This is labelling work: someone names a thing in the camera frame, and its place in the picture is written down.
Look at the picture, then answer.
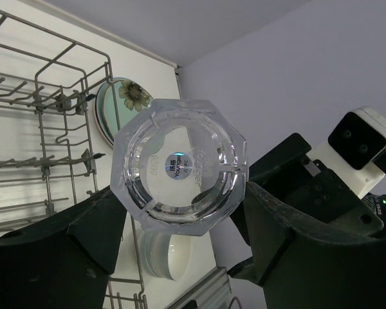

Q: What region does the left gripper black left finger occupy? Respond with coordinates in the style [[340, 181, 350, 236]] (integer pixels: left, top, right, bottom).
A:
[[0, 188, 127, 308]]

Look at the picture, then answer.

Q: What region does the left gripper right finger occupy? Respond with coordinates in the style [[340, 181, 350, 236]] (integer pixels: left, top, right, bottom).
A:
[[244, 183, 386, 308]]

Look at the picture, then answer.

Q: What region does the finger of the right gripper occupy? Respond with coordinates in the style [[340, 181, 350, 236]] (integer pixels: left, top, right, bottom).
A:
[[226, 132, 385, 281]]

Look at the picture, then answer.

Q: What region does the white ribbed bowl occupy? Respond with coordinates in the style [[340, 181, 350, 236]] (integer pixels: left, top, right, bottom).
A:
[[138, 232, 193, 281]]

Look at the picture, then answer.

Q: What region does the clear glass cup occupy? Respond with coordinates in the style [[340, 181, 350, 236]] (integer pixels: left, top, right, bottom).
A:
[[110, 99, 248, 236]]

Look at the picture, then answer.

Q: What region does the light green flower plate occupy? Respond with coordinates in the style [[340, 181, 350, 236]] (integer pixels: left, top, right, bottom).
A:
[[94, 77, 153, 146]]

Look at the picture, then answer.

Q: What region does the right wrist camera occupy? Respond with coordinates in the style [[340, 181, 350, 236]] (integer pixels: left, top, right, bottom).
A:
[[308, 106, 386, 198]]

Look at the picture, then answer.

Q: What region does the aluminium mounting rail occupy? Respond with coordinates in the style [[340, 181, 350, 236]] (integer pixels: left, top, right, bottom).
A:
[[208, 268, 232, 309]]

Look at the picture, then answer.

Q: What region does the grey wire dish rack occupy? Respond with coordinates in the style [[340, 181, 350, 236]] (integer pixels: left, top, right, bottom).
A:
[[0, 1, 147, 308]]

